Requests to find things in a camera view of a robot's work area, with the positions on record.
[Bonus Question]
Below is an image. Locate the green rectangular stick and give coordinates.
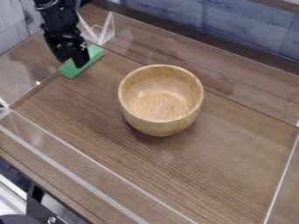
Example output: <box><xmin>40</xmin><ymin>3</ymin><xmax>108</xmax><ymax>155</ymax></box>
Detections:
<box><xmin>59</xmin><ymin>45</ymin><xmax>105</xmax><ymax>79</ymax></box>

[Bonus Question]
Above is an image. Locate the wooden bowl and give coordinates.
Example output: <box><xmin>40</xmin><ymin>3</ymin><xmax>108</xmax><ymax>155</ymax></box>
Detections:
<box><xmin>117</xmin><ymin>64</ymin><xmax>204</xmax><ymax>137</ymax></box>

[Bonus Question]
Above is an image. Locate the clear acrylic enclosure wall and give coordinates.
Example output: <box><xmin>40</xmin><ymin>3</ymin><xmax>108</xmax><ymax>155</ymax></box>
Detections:
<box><xmin>0</xmin><ymin>108</ymin><xmax>196</xmax><ymax>224</ymax></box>

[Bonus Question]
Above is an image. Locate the black table frame leg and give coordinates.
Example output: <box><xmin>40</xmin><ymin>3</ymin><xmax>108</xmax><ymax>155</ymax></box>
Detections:
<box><xmin>25</xmin><ymin>185</ymin><xmax>80</xmax><ymax>224</ymax></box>

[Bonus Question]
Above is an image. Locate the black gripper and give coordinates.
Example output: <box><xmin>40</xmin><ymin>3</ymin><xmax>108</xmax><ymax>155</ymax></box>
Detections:
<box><xmin>33</xmin><ymin>0</ymin><xmax>89</xmax><ymax>68</ymax></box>

